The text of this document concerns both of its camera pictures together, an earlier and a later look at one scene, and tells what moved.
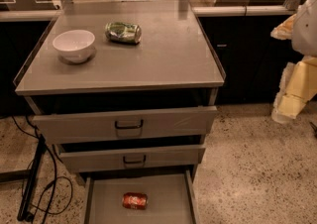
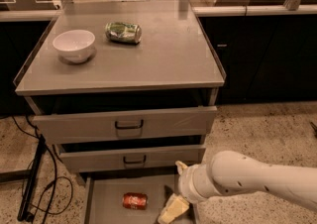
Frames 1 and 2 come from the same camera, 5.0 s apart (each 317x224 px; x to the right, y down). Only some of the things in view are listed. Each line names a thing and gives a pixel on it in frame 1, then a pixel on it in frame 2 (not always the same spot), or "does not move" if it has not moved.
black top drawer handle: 129,127 does not move
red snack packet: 135,200 does not move
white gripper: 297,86 → 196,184
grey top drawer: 128,125 does not move
